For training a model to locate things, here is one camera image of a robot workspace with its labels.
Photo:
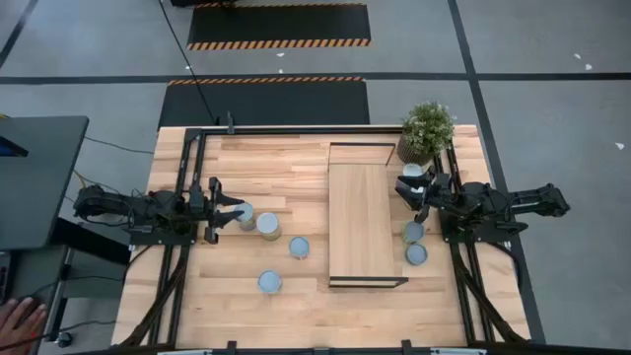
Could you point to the person's hand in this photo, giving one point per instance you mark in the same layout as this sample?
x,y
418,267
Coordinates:
x,y
20,323

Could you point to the green orange labelled can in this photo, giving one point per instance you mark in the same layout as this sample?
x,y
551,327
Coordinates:
x,y
248,207

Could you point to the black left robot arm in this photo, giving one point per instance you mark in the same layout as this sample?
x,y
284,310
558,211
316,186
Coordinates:
x,y
118,202

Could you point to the yellowish labelled can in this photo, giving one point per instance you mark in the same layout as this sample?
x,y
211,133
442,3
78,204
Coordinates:
x,y
412,169

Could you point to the wooden shelf black frame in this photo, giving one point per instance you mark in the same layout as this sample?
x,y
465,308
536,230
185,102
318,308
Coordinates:
x,y
360,222

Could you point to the potted green plant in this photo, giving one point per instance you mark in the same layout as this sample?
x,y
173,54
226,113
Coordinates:
x,y
426,128

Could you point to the yellow-green blue peas can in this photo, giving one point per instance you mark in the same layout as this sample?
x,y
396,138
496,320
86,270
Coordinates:
x,y
267,223

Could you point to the black keyboard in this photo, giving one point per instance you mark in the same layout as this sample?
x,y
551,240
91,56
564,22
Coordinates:
x,y
4,276

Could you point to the dark monitor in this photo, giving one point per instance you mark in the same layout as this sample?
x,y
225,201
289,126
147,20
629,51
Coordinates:
x,y
10,148

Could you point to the mixed vegetables can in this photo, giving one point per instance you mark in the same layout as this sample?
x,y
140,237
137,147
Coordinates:
x,y
269,281

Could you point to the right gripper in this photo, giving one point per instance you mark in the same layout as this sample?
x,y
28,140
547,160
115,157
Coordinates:
x,y
439,194

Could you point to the black desk leg frame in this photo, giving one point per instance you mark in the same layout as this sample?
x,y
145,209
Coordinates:
x,y
93,241

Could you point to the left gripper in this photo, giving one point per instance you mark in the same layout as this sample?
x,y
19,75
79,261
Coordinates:
x,y
214,209

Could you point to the teal can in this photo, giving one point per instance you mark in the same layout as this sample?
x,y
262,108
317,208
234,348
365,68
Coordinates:
x,y
416,254

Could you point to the black table rig frame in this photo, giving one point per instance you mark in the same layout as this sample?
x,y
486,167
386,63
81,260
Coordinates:
x,y
296,130

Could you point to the green polka dot can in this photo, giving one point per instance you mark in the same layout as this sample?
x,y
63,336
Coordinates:
x,y
414,231

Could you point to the black hazard-striped floor mat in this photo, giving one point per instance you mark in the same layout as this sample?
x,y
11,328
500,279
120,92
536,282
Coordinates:
x,y
268,103
278,22

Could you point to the light grey desk surface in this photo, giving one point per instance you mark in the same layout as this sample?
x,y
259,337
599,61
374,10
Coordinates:
x,y
29,276

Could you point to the dark grey desk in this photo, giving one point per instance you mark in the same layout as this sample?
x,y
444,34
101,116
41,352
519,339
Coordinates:
x,y
44,187

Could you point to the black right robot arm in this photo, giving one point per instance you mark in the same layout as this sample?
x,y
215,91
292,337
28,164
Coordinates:
x,y
493,199

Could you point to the red white tomato can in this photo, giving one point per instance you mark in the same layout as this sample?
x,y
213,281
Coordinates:
x,y
299,246

